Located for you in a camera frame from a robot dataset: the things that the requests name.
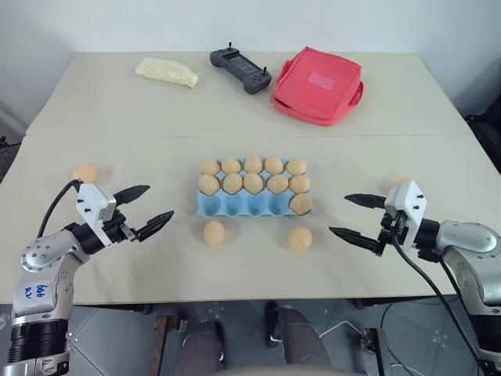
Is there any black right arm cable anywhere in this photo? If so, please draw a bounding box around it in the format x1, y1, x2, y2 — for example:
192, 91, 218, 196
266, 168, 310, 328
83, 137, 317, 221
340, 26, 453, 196
392, 219, 494, 376

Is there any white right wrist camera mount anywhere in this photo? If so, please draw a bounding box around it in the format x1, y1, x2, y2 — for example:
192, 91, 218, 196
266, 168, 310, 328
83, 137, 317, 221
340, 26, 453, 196
383, 179, 426, 252

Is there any black equipment beside table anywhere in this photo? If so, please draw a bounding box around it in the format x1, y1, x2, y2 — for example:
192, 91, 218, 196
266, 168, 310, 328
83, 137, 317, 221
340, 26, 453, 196
0, 135, 20, 183

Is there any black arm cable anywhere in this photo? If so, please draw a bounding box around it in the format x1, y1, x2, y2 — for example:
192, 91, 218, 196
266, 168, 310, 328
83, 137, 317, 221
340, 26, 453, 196
392, 219, 494, 376
36, 179, 83, 239

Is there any rusty metal stand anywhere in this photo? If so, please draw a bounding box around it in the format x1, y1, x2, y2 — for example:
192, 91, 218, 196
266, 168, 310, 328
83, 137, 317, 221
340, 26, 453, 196
155, 315, 179, 376
362, 327, 393, 376

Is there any blue egg tray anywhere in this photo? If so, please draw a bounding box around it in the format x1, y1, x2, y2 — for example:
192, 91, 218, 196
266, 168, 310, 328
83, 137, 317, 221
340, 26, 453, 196
195, 157, 315, 218

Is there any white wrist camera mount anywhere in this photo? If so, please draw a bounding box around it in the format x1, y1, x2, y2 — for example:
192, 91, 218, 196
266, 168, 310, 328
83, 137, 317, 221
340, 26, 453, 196
383, 179, 426, 252
75, 182, 117, 248

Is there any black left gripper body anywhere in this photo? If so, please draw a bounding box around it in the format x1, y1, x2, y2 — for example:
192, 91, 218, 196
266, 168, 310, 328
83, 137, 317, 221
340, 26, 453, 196
102, 209, 139, 244

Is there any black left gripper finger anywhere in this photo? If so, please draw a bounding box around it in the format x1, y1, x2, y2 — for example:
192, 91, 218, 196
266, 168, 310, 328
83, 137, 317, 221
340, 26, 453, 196
135, 210, 175, 241
113, 184, 152, 204

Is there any dark grey handheld controller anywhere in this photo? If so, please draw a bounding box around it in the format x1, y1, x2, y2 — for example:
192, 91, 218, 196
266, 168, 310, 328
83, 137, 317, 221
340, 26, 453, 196
209, 41, 272, 96

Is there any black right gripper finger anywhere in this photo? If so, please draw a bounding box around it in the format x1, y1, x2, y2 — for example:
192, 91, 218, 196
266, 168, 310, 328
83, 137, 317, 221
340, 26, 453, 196
344, 193, 388, 209
328, 226, 383, 258

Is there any clear bag of white grains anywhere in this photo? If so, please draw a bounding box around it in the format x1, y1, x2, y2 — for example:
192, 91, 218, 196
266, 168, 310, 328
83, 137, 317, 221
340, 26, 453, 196
134, 57, 201, 90

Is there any dark rounded shape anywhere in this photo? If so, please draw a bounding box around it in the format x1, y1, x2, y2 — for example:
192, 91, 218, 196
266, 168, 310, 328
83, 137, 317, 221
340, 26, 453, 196
278, 307, 332, 367

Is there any white floor cable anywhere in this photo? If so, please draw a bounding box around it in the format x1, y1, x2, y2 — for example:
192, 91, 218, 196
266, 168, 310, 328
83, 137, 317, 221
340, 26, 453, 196
319, 320, 367, 342

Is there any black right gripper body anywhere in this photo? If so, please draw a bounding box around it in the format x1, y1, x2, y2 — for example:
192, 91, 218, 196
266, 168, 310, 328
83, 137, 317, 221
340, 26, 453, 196
376, 211, 406, 245

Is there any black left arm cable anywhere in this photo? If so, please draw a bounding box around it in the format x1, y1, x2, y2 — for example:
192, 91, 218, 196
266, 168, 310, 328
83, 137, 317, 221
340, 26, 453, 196
36, 179, 83, 239

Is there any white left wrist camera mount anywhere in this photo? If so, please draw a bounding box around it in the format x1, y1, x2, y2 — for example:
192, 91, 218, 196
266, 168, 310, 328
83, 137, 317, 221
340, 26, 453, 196
75, 182, 117, 248

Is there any red fabric bag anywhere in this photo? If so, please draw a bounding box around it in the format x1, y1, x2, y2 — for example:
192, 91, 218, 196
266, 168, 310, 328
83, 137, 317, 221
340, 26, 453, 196
269, 45, 366, 128

